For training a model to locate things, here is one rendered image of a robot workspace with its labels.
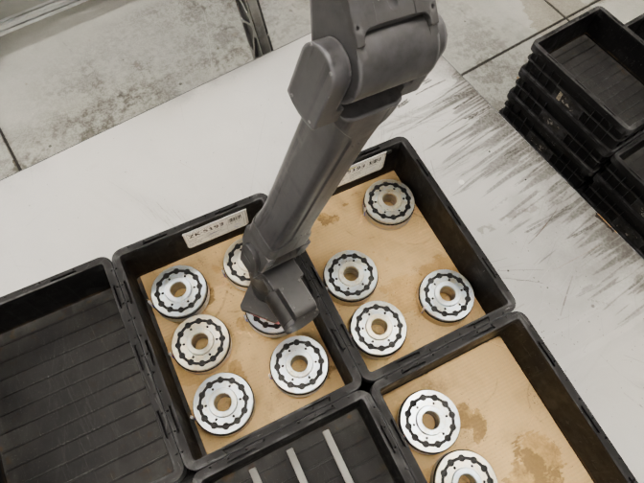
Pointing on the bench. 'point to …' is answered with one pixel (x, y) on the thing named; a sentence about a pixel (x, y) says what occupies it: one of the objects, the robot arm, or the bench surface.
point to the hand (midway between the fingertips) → (272, 303)
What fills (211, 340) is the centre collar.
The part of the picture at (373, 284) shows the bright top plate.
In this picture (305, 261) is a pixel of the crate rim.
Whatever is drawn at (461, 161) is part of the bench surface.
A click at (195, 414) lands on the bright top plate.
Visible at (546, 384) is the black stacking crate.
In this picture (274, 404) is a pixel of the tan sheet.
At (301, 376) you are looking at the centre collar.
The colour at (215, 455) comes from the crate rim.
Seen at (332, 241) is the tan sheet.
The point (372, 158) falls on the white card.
